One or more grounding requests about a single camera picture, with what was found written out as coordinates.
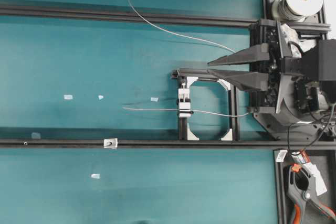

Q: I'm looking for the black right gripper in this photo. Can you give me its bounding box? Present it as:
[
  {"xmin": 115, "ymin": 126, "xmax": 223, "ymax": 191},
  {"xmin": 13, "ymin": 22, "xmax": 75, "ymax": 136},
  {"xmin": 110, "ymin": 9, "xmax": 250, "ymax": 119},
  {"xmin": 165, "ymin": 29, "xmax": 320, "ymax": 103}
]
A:
[{"xmin": 207, "ymin": 19, "xmax": 297, "ymax": 114}]

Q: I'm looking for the thin silver wire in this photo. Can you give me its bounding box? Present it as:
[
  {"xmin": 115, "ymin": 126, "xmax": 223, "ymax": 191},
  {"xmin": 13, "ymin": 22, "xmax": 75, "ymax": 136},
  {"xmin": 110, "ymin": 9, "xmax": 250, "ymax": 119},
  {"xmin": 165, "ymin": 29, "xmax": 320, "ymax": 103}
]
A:
[{"xmin": 122, "ymin": 0, "xmax": 253, "ymax": 118}]

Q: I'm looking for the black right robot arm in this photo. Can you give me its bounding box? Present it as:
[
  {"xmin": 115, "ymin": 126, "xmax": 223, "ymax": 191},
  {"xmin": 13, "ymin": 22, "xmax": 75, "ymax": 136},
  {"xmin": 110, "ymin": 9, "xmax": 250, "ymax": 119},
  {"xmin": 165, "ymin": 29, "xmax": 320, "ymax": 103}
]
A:
[{"xmin": 207, "ymin": 19, "xmax": 335, "ymax": 141}]

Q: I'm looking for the orange black spring clamp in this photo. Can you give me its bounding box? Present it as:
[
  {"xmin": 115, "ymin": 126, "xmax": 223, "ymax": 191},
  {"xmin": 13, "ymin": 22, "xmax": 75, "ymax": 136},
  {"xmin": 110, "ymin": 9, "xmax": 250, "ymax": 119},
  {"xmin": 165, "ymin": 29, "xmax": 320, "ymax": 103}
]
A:
[{"xmin": 286, "ymin": 151, "xmax": 335, "ymax": 223}]

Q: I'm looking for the white tape piece far left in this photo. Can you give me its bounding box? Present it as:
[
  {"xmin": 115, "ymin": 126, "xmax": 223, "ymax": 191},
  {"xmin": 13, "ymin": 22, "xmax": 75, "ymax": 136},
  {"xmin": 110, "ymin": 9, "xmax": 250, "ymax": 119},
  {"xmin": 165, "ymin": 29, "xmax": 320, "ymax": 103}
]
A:
[{"xmin": 64, "ymin": 94, "xmax": 74, "ymax": 100}]

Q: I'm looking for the white tape piece lower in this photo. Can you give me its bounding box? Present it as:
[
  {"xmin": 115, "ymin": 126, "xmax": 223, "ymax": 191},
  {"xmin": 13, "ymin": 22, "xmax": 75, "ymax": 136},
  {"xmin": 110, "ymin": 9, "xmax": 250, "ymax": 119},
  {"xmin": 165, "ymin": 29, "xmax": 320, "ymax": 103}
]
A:
[{"xmin": 90, "ymin": 174, "xmax": 100, "ymax": 179}]

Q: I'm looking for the black square extrusion frame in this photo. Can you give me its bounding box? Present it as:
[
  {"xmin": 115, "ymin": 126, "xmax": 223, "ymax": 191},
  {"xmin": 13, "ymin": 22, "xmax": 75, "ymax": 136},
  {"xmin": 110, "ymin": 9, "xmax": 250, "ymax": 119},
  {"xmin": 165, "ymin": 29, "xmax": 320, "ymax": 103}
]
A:
[{"xmin": 172, "ymin": 68, "xmax": 240, "ymax": 141}]

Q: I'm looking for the white wire guide block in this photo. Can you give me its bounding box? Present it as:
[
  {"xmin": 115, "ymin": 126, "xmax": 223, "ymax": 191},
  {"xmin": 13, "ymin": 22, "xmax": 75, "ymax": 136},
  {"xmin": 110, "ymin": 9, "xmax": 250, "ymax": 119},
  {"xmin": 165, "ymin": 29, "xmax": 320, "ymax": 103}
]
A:
[{"xmin": 177, "ymin": 88, "xmax": 191, "ymax": 118}]

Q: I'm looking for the white wire spool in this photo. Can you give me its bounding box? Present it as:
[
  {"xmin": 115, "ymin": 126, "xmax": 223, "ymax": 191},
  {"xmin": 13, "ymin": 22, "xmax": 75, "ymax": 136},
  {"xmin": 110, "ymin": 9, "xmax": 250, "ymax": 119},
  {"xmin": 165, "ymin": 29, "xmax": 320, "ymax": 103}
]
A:
[{"xmin": 271, "ymin": 0, "xmax": 323, "ymax": 22}]

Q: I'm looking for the lower black aluminium rail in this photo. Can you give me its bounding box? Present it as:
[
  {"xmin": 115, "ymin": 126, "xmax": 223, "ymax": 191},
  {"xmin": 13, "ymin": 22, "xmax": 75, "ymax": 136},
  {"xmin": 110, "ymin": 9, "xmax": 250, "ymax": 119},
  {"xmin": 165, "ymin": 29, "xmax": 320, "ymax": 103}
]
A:
[{"xmin": 0, "ymin": 138, "xmax": 336, "ymax": 150}]

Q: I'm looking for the black aluminium rail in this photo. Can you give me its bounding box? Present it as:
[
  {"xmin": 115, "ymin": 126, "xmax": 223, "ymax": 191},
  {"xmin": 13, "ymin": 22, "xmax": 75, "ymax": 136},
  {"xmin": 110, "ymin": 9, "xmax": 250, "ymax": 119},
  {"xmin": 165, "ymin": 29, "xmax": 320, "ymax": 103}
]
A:
[
  {"xmin": 0, "ymin": 1, "xmax": 331, "ymax": 34},
  {"xmin": 0, "ymin": 138, "xmax": 336, "ymax": 150}
]

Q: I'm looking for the white tape piece near frame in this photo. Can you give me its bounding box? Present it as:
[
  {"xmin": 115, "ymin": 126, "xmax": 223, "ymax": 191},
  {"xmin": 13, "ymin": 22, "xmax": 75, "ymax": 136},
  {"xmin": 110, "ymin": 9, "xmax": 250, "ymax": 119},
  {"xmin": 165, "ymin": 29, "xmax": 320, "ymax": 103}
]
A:
[{"xmin": 151, "ymin": 97, "xmax": 159, "ymax": 102}]

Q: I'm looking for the small metal fitting bracket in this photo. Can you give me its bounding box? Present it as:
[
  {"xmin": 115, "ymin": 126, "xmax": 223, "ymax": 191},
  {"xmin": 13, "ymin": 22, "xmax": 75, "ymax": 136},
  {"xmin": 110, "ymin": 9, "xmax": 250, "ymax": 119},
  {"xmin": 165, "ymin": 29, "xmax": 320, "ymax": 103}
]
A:
[{"xmin": 103, "ymin": 138, "xmax": 118, "ymax": 150}]

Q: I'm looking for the translucent tape on rail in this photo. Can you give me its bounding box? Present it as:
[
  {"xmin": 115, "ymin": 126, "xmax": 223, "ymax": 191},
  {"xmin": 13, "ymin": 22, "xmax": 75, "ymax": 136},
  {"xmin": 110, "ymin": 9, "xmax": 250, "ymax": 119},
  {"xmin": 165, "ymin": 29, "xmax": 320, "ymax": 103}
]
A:
[{"xmin": 31, "ymin": 132, "xmax": 41, "ymax": 140}]

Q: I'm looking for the upper black aluminium rail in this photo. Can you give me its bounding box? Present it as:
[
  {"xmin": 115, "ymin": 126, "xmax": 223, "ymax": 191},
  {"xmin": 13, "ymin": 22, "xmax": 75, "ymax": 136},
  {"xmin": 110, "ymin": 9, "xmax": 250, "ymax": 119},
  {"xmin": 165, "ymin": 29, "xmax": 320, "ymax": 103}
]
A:
[{"xmin": 0, "ymin": 1, "xmax": 331, "ymax": 34}]

